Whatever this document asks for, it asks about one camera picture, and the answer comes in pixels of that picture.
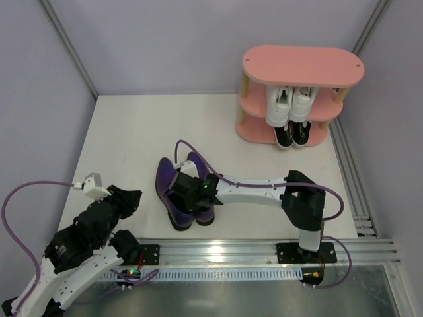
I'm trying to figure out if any purple loafer shoe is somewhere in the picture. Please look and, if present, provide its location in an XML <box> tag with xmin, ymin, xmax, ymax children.
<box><xmin>187</xmin><ymin>151</ymin><xmax>215</xmax><ymax>226</ymax></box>
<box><xmin>155</xmin><ymin>157</ymin><xmax>194</xmax><ymax>231</ymax></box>

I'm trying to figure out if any black canvas sneaker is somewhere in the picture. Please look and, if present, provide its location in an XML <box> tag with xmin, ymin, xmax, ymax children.
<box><xmin>293</xmin><ymin>121</ymin><xmax>311</xmax><ymax>147</ymax></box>
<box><xmin>274</xmin><ymin>122</ymin><xmax>293</xmax><ymax>150</ymax></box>

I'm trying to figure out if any white sneaker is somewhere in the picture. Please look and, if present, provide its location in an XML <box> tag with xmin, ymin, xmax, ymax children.
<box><xmin>265</xmin><ymin>85</ymin><xmax>293</xmax><ymax>128</ymax></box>
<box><xmin>288</xmin><ymin>87</ymin><xmax>319</xmax><ymax>123</ymax></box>

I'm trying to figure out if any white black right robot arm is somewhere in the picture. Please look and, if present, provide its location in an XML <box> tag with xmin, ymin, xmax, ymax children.
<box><xmin>170</xmin><ymin>170</ymin><xmax>326</xmax><ymax>261</ymax></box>

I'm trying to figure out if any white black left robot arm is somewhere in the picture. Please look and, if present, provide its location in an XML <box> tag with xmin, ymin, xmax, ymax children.
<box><xmin>1</xmin><ymin>185</ymin><xmax>142</xmax><ymax>316</ymax></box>

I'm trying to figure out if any pink shoe shelf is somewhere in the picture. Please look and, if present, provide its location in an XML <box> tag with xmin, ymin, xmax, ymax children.
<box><xmin>236</xmin><ymin>45</ymin><xmax>365</xmax><ymax>147</ymax></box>

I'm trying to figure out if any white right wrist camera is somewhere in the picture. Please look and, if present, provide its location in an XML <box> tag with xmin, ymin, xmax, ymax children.
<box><xmin>173</xmin><ymin>160</ymin><xmax>198</xmax><ymax>177</ymax></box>

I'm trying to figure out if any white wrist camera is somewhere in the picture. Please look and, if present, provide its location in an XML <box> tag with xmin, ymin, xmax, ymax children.
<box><xmin>73</xmin><ymin>172</ymin><xmax>111</xmax><ymax>201</ymax></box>
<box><xmin>173</xmin><ymin>160</ymin><xmax>198</xmax><ymax>177</ymax></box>

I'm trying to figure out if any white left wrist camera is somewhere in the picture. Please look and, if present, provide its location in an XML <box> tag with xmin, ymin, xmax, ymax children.
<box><xmin>73</xmin><ymin>172</ymin><xmax>111</xmax><ymax>201</ymax></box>

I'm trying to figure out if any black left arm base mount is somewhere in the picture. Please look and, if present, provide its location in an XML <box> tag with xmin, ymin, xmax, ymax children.
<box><xmin>138</xmin><ymin>244</ymin><xmax>161</xmax><ymax>267</ymax></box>

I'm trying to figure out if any white slotted cable duct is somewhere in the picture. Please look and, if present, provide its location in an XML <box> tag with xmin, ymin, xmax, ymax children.
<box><xmin>95</xmin><ymin>267</ymin><xmax>303</xmax><ymax>282</ymax></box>

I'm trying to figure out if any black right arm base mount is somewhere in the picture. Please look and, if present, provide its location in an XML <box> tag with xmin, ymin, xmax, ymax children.
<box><xmin>276</xmin><ymin>242</ymin><xmax>338</xmax><ymax>264</ymax></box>

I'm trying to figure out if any aluminium rail frame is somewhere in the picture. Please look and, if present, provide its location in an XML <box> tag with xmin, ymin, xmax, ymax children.
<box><xmin>39</xmin><ymin>237</ymin><xmax>401</xmax><ymax>271</ymax></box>

